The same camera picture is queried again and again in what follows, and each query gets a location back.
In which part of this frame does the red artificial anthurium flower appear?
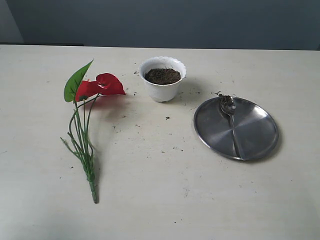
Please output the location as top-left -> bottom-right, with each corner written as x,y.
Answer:
60,61 -> 126,204

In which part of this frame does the stainless steel spork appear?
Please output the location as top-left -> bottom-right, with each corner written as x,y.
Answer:
220,102 -> 245,161

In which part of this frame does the clump of soil on spork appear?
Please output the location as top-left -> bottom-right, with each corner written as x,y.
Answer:
218,94 -> 234,107

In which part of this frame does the round stainless steel plate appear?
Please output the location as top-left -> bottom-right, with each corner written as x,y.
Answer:
193,96 -> 280,161

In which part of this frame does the white plastic flower pot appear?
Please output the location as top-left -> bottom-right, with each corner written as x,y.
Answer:
139,56 -> 187,103

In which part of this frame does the dark soil in pot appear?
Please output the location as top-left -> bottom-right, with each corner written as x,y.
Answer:
144,68 -> 181,85

